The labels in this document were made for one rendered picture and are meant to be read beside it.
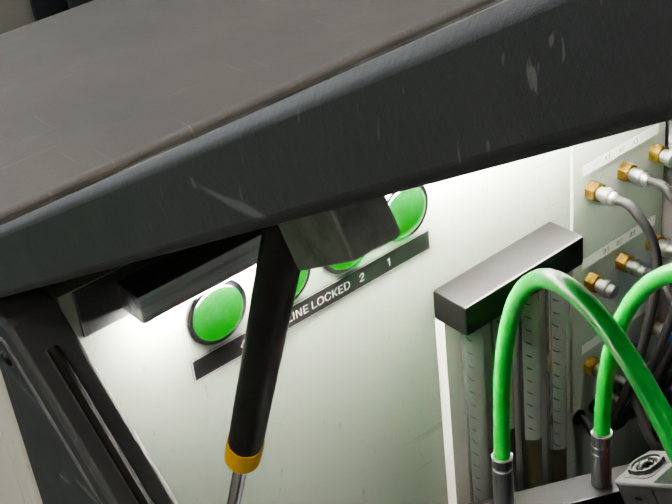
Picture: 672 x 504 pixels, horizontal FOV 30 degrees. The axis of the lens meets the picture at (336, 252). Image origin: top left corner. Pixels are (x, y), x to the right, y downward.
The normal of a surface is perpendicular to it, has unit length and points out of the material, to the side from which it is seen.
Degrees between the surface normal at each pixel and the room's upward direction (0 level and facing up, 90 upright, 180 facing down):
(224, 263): 90
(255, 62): 0
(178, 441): 90
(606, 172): 90
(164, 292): 90
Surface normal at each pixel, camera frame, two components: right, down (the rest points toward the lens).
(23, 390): -0.76, 0.41
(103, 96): -0.11, -0.83
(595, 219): 0.64, 0.36
